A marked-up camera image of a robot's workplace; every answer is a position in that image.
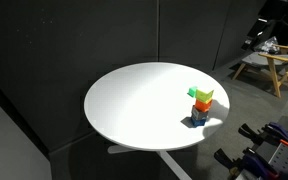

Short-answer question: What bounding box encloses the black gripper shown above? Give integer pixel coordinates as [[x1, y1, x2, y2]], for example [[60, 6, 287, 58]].
[[242, 17, 270, 51]]

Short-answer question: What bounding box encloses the yellow block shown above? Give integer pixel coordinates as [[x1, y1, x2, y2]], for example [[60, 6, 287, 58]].
[[195, 88, 215, 103]]

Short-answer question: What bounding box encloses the orange block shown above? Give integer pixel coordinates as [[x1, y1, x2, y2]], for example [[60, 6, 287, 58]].
[[194, 98, 214, 113]]

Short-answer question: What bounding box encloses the grey block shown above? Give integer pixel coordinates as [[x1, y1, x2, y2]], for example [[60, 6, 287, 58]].
[[190, 105, 210, 121]]

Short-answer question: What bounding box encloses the blue block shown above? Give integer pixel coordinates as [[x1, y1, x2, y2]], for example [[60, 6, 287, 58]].
[[190, 116, 207, 128]]

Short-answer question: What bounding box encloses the clear plastic bag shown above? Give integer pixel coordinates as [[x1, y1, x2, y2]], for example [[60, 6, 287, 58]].
[[254, 35, 281, 55]]

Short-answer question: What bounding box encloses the wooden armchair grey cushion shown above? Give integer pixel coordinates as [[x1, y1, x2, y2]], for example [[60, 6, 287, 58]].
[[231, 43, 288, 99]]

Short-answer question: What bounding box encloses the purple black spring clamp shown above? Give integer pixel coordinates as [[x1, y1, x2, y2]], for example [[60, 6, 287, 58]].
[[238, 121, 288, 149], [213, 147, 281, 180]]

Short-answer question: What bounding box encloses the white table base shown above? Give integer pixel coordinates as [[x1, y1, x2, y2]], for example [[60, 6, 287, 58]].
[[107, 144, 192, 180]]

